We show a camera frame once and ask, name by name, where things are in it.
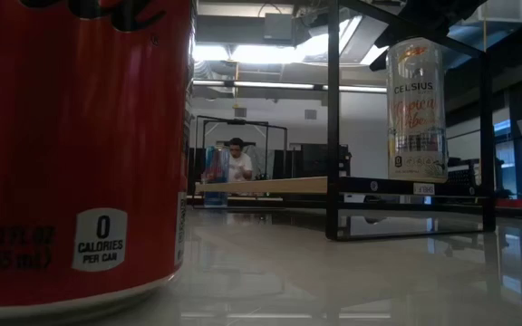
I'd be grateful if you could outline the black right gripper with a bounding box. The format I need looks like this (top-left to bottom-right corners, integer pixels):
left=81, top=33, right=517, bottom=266
left=369, top=0, right=488, bottom=72

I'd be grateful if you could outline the white Celsius can black lid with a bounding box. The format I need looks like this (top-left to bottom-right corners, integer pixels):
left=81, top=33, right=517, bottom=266
left=385, top=36, right=450, bottom=185

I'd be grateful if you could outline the red Coke Zero can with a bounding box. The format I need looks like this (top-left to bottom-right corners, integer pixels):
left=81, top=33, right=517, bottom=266
left=0, top=0, right=198, bottom=325

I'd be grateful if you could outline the grey ceiling box unit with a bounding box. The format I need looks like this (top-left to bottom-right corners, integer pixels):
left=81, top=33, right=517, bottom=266
left=263, top=12, right=296, bottom=44

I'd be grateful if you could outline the long tube light fixture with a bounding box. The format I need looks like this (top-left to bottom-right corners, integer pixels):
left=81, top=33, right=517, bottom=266
left=191, top=79, right=388, bottom=95

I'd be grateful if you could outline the black background cabinet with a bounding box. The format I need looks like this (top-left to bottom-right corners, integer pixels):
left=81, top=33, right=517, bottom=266
left=272, top=143, right=352, bottom=180

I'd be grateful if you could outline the bright ceiling light panel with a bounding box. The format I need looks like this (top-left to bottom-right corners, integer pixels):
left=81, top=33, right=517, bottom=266
left=191, top=41, right=310, bottom=65

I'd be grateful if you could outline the white ceiling box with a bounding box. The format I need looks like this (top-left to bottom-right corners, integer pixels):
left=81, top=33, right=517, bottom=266
left=473, top=0, right=522, bottom=24

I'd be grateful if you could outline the black equipment stand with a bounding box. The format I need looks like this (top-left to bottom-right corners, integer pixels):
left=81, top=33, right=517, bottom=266
left=446, top=156, right=507, bottom=200

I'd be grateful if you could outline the person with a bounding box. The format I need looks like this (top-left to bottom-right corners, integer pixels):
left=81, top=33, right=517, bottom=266
left=227, top=137, right=256, bottom=183

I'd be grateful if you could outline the black background rig frame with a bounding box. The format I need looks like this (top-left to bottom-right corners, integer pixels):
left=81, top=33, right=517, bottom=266
left=194, top=115, right=289, bottom=182

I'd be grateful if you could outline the wooden shelf with black frame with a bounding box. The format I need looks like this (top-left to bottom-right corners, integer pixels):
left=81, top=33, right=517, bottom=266
left=195, top=0, right=498, bottom=242

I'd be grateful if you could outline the black table frame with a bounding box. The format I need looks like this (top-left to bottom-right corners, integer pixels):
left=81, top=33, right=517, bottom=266
left=187, top=193, right=522, bottom=224

